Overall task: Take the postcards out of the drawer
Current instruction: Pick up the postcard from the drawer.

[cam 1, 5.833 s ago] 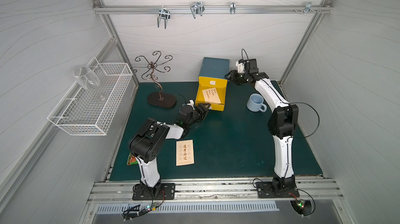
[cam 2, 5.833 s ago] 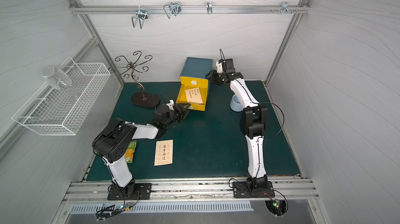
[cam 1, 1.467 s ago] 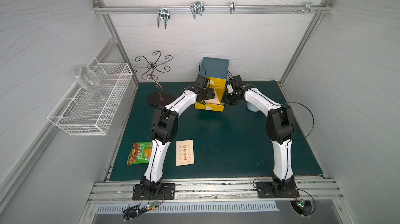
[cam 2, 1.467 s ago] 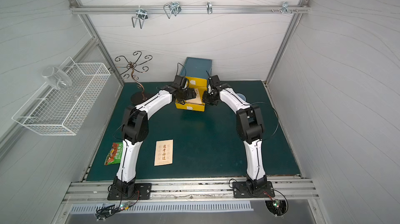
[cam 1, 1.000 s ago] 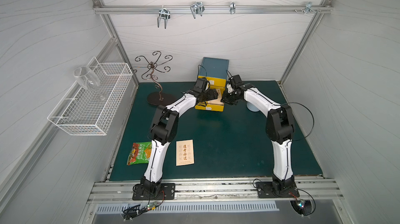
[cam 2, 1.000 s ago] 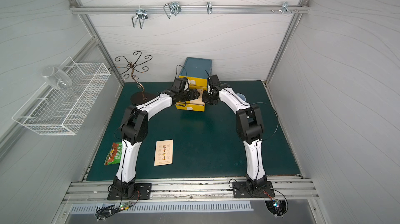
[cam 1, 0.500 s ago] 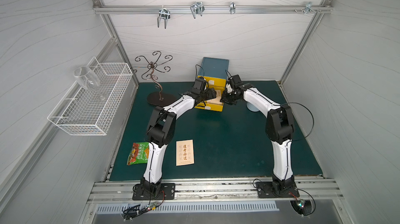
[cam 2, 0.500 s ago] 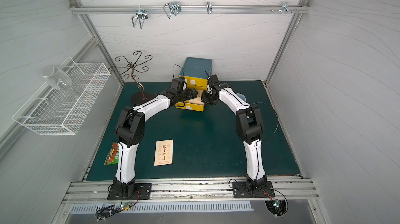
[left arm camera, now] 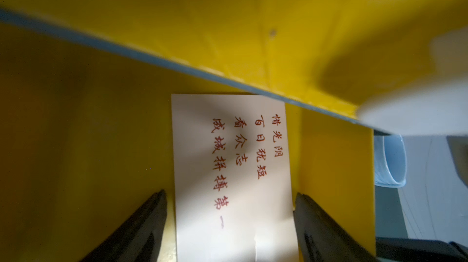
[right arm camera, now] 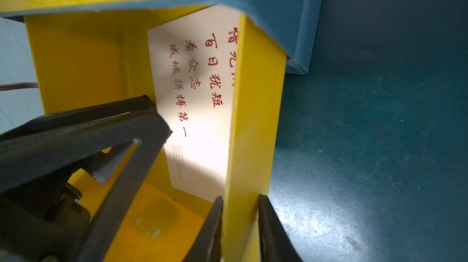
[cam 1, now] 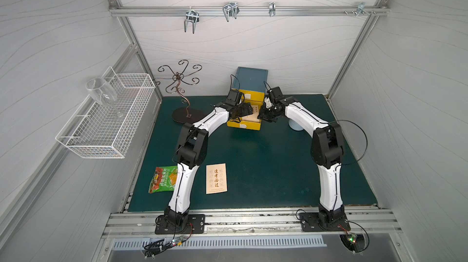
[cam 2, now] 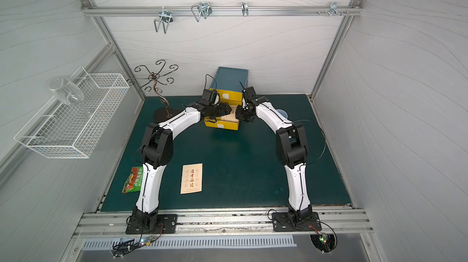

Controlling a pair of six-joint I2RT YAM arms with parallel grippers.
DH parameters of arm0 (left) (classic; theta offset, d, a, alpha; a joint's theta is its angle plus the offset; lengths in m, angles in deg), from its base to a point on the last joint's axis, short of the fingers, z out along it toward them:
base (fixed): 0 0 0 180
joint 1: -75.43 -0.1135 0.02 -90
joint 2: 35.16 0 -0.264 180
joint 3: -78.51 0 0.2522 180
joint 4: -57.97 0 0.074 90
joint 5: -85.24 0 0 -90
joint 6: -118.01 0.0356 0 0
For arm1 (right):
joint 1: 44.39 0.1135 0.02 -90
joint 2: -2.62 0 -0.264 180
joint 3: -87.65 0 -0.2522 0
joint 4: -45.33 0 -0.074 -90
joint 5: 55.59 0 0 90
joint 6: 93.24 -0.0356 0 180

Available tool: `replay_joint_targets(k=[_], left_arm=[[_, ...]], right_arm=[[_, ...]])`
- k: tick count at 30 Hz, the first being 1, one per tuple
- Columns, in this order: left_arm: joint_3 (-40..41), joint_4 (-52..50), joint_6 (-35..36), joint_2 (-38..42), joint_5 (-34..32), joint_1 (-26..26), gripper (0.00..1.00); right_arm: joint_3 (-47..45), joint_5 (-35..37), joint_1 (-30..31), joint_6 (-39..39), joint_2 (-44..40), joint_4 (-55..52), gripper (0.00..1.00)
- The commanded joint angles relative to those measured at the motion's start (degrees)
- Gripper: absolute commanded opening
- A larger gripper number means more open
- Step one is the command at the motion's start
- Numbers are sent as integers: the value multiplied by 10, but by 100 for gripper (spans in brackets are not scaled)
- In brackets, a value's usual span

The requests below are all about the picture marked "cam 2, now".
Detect beige postcard with calligraphy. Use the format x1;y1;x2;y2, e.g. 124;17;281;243
180;163;203;194

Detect teal drawer cabinet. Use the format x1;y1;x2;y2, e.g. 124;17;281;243
210;67;249;93

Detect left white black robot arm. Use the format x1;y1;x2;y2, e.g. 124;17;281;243
130;101;232;232

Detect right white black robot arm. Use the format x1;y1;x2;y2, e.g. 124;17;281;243
236;96;313;225

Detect light blue mug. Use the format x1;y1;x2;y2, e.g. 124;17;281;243
275;109;288;120

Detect brown metal jewelry stand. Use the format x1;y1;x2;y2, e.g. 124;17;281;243
126;59;181;123

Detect green mat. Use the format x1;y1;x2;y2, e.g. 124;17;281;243
101;94;352;212

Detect small metal clip hook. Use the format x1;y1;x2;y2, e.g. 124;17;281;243
241;2;249;17

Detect metal double hook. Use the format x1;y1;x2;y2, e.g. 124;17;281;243
154;9;174;34

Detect green red snack packet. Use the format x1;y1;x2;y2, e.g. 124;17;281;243
122;166;144;194

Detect white vent strip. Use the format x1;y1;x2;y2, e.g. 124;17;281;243
82;235;297;251

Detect clear glass cup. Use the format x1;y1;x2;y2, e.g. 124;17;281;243
49;78;85;106

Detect right controller board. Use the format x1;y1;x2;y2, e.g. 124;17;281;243
308;221;338;254

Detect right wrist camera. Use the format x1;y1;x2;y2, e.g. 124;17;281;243
243;87;257;106

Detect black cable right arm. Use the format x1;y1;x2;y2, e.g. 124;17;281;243
292;119;327;164

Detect metal wire hook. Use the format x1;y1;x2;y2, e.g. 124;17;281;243
191;2;213;22

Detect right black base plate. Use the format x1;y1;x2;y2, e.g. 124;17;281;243
271;212;322;232

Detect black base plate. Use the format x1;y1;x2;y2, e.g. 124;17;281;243
125;214;178;235
271;212;322;232

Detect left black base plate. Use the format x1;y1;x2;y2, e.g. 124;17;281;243
125;214;178;235

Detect metal bracket hook right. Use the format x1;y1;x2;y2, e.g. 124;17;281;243
317;2;349;17

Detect aluminium front rail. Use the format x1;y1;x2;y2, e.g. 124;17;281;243
73;206;374;238

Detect white wire basket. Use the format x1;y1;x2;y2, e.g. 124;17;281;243
14;67;129;158

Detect aluminium crossbar rail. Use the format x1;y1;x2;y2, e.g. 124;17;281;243
82;4;364;18

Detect left controller board wires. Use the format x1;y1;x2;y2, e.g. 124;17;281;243
111;221;165;259

